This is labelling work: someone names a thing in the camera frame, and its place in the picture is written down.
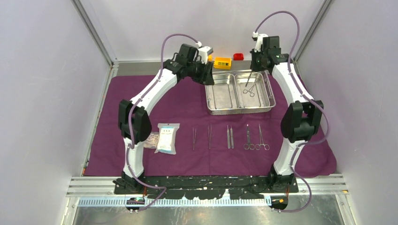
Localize steel surgical scissors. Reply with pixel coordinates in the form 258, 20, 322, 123
244, 124, 255, 150
255, 124, 269, 150

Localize steel instrument tray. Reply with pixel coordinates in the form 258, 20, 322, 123
205, 70, 276, 115

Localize steel tweezers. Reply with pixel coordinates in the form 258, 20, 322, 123
192, 127, 197, 150
207, 125, 212, 150

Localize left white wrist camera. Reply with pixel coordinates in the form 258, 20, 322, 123
195, 41, 214, 64

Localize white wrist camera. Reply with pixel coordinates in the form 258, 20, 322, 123
252, 32, 268, 53
195, 41, 214, 64

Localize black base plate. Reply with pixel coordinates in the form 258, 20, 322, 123
113, 174, 299, 200

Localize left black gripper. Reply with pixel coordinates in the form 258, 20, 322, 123
187, 59, 214, 86

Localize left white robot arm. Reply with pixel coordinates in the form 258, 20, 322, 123
114, 43, 214, 194

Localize pink clear packet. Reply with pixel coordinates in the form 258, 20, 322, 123
144, 132, 160, 149

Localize purple cloth wrap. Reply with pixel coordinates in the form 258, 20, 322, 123
84, 73, 338, 178

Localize orange yellow toy block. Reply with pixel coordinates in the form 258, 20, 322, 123
214, 57, 232, 70

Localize white sterile pouch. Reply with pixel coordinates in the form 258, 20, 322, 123
155, 123, 180, 155

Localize red block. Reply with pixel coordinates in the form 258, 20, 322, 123
233, 53, 244, 61

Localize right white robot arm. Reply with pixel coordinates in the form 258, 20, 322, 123
250, 32, 323, 192

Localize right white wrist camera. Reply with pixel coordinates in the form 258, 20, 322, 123
252, 32, 268, 53

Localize steel tissue forceps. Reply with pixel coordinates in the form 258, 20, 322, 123
245, 71, 253, 87

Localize steel surgical forceps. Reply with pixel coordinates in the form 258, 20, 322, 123
242, 78, 257, 97

